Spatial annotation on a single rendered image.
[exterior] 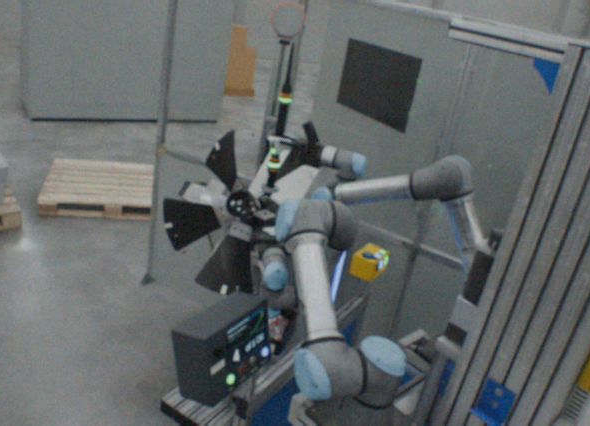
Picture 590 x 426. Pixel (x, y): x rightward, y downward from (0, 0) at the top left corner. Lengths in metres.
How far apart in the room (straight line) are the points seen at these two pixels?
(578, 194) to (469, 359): 0.48
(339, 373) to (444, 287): 1.45
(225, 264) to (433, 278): 1.07
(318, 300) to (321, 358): 0.15
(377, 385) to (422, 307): 1.43
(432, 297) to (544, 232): 1.53
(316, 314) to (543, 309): 0.52
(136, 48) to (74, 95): 0.99
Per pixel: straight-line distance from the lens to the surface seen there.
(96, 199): 4.69
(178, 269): 3.58
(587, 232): 1.17
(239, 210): 2.07
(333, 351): 1.28
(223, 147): 2.28
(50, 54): 7.14
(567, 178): 1.17
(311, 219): 1.42
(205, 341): 1.27
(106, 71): 7.28
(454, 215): 1.78
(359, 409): 1.40
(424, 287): 2.68
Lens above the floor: 2.02
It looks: 23 degrees down
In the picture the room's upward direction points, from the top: 10 degrees clockwise
